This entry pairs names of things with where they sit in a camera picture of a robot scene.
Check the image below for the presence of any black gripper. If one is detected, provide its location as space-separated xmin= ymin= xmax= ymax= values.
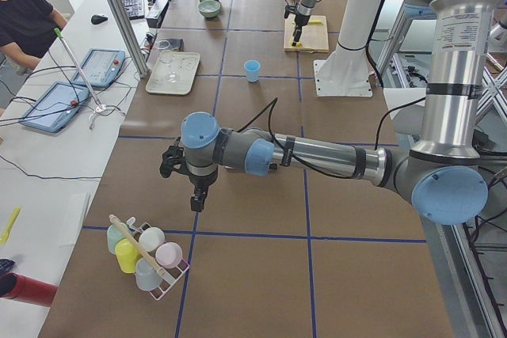
xmin=189 ymin=173 xmax=216 ymax=212
xmin=292 ymin=13 xmax=308 ymax=46

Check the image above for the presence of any white plastic cup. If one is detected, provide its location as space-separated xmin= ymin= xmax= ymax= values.
xmin=139 ymin=227 xmax=165 ymax=253

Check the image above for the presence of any pink plastic cup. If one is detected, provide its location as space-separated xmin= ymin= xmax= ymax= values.
xmin=155 ymin=242 xmax=183 ymax=268

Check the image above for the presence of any yellow plastic cup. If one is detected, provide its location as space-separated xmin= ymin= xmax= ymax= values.
xmin=114 ymin=238 xmax=141 ymax=274

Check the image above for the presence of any green plastic cup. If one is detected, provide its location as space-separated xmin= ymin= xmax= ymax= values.
xmin=106 ymin=224 xmax=125 ymax=255

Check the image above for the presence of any light blue plastic cup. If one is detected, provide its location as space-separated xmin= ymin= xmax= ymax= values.
xmin=135 ymin=258 xmax=162 ymax=291

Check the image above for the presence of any bamboo cutting board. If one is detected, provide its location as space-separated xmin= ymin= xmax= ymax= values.
xmin=284 ymin=14 xmax=330 ymax=53

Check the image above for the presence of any wooden stick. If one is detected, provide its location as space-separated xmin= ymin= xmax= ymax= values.
xmin=109 ymin=214 xmax=166 ymax=277

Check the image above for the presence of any green bowl of ice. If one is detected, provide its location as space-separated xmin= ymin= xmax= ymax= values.
xmin=197 ymin=0 xmax=222 ymax=19

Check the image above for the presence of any cream bear serving tray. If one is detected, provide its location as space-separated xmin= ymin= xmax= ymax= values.
xmin=146 ymin=51 xmax=200 ymax=96

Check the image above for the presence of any clear wine glass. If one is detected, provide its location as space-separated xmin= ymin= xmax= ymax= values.
xmin=157 ymin=40 xmax=178 ymax=83

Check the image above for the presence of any blue teach pendant far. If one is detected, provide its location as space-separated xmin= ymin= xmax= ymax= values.
xmin=81 ymin=48 xmax=126 ymax=89

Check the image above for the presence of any blue teach pendant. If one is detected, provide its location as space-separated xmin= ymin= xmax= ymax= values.
xmin=20 ymin=82 xmax=90 ymax=133
xmin=81 ymin=48 xmax=126 ymax=89

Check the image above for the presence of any black keyboard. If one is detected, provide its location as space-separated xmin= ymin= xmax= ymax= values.
xmin=122 ymin=0 xmax=145 ymax=20

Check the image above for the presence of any blue teach pendant near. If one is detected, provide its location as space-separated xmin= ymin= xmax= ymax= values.
xmin=20 ymin=82 xmax=90 ymax=133

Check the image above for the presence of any yellow plastic fork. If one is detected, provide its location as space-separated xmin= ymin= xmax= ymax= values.
xmin=0 ymin=207 xmax=21 ymax=245

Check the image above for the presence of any red cylinder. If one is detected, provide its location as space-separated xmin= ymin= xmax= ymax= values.
xmin=1 ymin=272 xmax=58 ymax=307

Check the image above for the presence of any black computer mouse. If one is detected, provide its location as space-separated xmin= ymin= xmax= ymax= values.
xmin=90 ymin=14 xmax=108 ymax=25

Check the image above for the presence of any white rod green tip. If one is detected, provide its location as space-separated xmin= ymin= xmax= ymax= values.
xmin=54 ymin=28 xmax=107 ymax=114

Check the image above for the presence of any person in black shirt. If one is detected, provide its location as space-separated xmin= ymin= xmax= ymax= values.
xmin=1 ymin=0 xmax=67 ymax=70

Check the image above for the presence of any white wire cup rack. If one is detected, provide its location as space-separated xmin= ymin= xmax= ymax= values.
xmin=126 ymin=217 xmax=189 ymax=300

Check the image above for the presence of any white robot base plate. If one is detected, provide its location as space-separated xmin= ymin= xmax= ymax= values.
xmin=314 ymin=58 xmax=372 ymax=97

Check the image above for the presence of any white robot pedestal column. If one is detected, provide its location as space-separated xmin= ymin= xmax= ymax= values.
xmin=336 ymin=0 xmax=381 ymax=64

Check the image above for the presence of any aluminium frame post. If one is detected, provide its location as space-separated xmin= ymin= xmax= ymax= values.
xmin=107 ymin=0 xmax=149 ymax=78

